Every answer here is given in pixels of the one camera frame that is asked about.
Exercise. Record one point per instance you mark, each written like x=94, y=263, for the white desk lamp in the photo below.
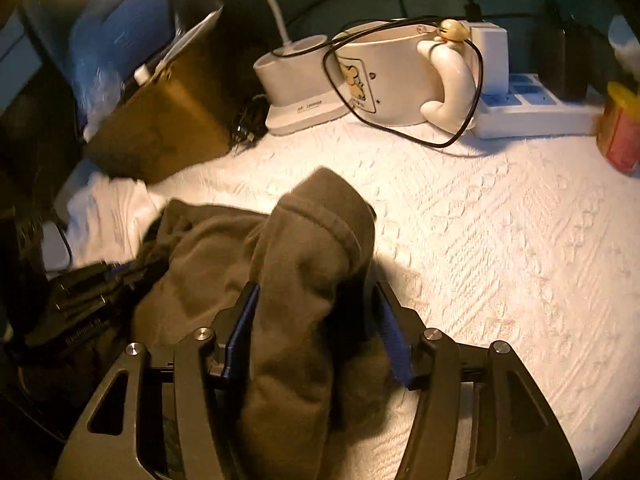
x=295, y=85

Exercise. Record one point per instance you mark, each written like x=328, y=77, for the white power strip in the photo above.
x=540, y=115

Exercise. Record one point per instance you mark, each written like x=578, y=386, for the black charger adapter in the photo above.
x=564, y=62

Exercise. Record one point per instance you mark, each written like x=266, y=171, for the red tin can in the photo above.
x=620, y=130

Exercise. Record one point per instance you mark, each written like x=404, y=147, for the white cloth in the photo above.
x=115, y=215

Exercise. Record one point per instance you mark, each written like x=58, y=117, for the brown t-shirt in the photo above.
x=310, y=260

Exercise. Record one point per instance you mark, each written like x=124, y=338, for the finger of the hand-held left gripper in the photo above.
x=90, y=285

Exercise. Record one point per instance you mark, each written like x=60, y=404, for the clear plastic container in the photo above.
x=115, y=35

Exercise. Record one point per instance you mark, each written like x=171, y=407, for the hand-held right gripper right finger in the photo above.
x=397, y=345

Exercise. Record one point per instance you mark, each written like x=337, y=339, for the white tissue paper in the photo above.
x=625, y=35

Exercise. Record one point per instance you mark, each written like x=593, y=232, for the white ceramic mug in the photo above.
x=395, y=80

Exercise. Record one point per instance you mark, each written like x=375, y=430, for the white textured tablecloth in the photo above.
x=500, y=235

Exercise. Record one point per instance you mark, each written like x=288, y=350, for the white charger adapter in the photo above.
x=490, y=55

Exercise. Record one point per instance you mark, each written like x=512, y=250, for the brown cardboard box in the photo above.
x=165, y=125

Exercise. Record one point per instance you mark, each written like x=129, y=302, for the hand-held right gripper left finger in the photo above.
x=240, y=335

